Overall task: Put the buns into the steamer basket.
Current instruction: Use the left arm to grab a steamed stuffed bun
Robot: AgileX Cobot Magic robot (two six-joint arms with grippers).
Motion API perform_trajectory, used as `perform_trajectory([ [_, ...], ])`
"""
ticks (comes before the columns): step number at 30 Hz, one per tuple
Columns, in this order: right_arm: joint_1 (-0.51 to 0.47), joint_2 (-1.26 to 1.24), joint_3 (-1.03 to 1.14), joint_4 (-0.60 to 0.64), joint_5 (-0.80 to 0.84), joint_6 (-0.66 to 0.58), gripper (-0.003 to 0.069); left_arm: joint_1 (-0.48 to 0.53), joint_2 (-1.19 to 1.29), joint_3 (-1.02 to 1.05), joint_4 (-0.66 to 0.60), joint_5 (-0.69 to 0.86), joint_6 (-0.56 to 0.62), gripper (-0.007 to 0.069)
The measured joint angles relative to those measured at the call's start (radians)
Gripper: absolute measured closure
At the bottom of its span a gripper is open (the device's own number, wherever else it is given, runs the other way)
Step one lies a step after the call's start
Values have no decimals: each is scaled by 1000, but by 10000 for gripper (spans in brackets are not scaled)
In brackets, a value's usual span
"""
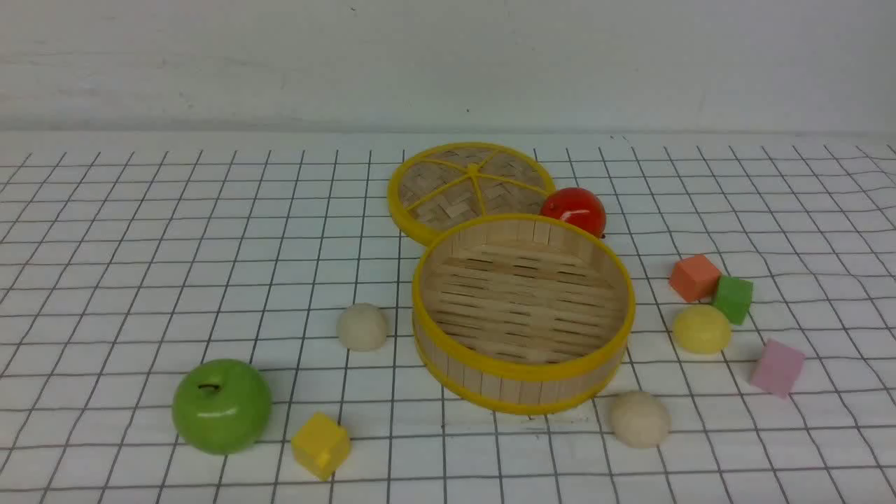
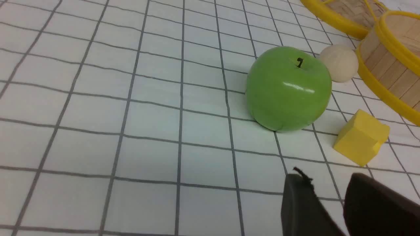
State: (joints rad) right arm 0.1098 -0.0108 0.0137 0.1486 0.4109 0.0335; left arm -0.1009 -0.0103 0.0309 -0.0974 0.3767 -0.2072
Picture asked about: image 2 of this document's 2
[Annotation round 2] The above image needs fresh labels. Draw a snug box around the yellow foam cube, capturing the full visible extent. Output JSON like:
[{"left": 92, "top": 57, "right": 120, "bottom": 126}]
[{"left": 333, "top": 109, "right": 390, "bottom": 167}]

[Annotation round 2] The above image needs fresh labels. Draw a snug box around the bamboo steamer lid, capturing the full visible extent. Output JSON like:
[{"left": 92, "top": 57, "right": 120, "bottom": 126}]
[{"left": 301, "top": 0, "right": 389, "bottom": 39}]

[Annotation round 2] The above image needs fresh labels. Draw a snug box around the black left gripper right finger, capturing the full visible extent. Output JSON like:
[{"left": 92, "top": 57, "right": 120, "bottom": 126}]
[{"left": 343, "top": 173, "right": 420, "bottom": 236}]

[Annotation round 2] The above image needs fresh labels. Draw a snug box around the white bun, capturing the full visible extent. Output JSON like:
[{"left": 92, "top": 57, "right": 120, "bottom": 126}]
[{"left": 319, "top": 45, "right": 359, "bottom": 83}]

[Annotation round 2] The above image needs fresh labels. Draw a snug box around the bamboo steamer tray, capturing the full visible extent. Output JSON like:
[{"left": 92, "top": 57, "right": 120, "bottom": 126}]
[{"left": 356, "top": 10, "right": 420, "bottom": 126}]

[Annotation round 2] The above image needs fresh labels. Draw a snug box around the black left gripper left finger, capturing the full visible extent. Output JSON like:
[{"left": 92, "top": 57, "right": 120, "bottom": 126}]
[{"left": 281, "top": 167, "right": 345, "bottom": 236}]

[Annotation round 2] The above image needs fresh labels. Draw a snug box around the green apple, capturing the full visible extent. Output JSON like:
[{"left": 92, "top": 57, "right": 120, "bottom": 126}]
[{"left": 245, "top": 46, "right": 332, "bottom": 133}]

